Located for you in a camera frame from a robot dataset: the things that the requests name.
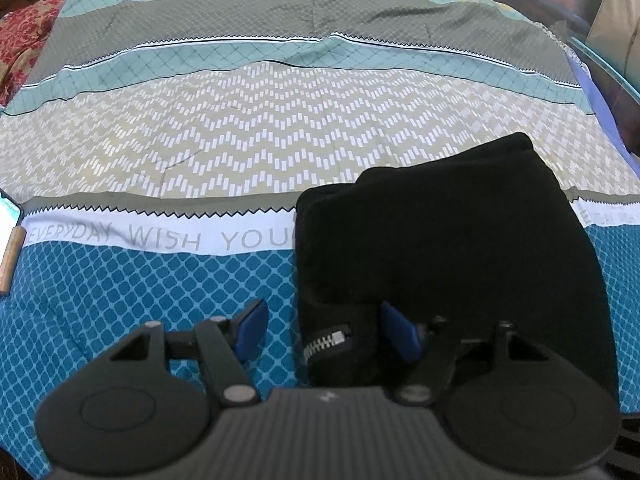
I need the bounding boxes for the black pants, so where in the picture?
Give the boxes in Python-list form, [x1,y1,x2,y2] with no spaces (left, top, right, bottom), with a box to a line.
[295,132,622,413]

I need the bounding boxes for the beige cushion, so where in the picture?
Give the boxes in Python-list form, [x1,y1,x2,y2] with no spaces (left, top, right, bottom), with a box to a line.
[584,0,637,63]

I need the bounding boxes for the patterned teal bedsheet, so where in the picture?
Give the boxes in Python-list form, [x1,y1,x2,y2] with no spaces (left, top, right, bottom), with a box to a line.
[0,0,640,480]

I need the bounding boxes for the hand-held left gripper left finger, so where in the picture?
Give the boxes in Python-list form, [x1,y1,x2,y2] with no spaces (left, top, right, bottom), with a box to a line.
[109,299,269,407]

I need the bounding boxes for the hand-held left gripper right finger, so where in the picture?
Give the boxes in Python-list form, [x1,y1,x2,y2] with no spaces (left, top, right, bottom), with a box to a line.
[379,301,552,407]

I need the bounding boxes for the black smartphone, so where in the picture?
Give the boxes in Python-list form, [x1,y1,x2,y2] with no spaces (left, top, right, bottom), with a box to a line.
[0,191,22,232]

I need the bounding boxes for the wooden phone stand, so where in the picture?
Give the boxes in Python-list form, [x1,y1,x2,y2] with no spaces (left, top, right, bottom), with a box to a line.
[0,226,25,295]

